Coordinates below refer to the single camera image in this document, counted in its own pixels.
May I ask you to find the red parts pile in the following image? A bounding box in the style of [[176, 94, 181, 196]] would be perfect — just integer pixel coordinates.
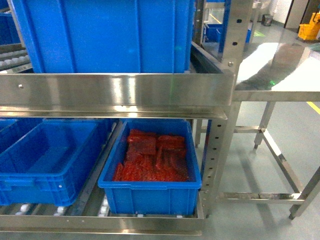
[[112, 129, 189, 182]]

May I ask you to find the blue bin with red parts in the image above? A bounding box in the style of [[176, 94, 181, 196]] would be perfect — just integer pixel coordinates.
[[98, 119, 202, 215]]

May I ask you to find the stainless steel flow rack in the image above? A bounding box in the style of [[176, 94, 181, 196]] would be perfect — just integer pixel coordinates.
[[0, 0, 253, 236]]

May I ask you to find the blue plastic bin middle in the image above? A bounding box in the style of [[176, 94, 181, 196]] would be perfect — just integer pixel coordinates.
[[0, 119, 112, 207]]

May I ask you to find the large blue upper bin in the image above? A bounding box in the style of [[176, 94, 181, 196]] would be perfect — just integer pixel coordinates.
[[11, 0, 195, 73]]

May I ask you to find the stainless steel side table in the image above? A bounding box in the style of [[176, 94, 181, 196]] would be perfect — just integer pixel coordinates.
[[194, 41, 320, 221]]

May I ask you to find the grey trash can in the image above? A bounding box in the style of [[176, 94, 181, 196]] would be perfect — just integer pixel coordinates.
[[261, 14, 273, 27]]

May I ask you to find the yellow mop bucket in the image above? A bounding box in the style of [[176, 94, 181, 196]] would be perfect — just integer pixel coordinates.
[[298, 12, 320, 41]]

